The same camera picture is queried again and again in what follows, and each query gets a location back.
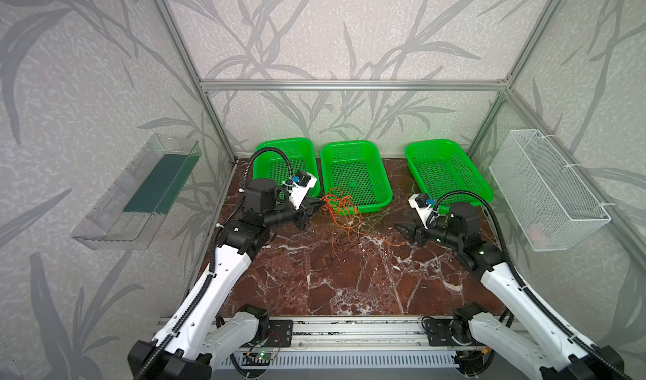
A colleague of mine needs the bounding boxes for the red orange cables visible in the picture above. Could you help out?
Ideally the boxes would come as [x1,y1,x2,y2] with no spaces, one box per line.
[320,187,410,260]

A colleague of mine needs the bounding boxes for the clear acrylic wall tray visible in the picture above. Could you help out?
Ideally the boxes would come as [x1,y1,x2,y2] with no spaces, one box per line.
[72,134,202,251]

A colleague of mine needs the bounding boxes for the left green plastic basket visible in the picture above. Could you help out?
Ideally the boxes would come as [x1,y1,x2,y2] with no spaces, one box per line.
[252,137,321,198]

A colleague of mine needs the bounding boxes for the right green plastic basket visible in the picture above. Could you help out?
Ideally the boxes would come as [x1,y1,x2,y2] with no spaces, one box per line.
[405,139,494,203]

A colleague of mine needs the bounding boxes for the middle green plastic basket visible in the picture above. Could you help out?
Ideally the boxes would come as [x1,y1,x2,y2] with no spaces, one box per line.
[320,141,393,214]

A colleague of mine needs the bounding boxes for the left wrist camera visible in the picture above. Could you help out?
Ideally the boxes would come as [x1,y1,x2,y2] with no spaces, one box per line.
[287,170,318,210]

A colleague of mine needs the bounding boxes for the white wire mesh basket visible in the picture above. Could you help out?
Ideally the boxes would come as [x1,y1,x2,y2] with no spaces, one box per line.
[490,129,612,252]

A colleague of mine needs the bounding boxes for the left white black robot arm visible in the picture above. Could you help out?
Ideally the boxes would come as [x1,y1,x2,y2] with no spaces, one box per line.
[127,171,321,379]

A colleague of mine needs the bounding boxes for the green plastic basket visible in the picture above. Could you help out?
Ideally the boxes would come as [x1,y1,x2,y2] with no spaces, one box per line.
[320,141,393,214]
[252,137,321,198]
[405,139,494,203]

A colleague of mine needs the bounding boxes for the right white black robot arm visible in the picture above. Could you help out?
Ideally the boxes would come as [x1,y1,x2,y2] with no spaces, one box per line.
[395,194,628,379]

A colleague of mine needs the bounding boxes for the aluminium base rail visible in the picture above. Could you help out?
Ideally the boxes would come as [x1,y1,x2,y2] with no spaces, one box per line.
[145,315,574,353]

